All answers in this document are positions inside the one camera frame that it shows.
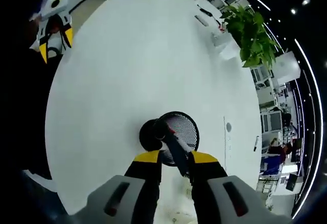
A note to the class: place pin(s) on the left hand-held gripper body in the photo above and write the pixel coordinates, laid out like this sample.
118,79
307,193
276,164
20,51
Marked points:
55,4

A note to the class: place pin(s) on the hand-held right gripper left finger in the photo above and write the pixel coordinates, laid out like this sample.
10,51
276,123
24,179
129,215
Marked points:
120,198

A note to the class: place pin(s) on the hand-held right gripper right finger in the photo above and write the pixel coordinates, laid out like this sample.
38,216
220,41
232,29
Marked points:
230,198

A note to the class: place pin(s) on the black remote control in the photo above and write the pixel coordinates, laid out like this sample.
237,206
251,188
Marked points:
178,155

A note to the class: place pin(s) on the black mesh pen holder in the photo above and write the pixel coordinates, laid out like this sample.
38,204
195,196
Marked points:
187,129

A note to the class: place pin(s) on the black pen-like tool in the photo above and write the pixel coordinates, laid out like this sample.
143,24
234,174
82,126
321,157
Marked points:
205,11

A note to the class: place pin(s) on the operator in dark clothes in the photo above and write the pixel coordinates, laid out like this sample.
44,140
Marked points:
35,106

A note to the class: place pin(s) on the small hanging black monitor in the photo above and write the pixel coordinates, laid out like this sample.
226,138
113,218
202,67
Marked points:
292,182

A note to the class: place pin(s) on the grey office chair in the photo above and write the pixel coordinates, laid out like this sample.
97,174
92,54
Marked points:
272,121

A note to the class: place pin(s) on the curved ceiling light strip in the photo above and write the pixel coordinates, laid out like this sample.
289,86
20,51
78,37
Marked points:
315,106

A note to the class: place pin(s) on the grey flat device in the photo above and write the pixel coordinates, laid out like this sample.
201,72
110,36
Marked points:
201,20

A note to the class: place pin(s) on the clear cup with red print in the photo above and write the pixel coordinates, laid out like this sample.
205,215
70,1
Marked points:
222,27

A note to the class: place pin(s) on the green potted plant white pot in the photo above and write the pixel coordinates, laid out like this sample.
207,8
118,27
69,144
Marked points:
250,34

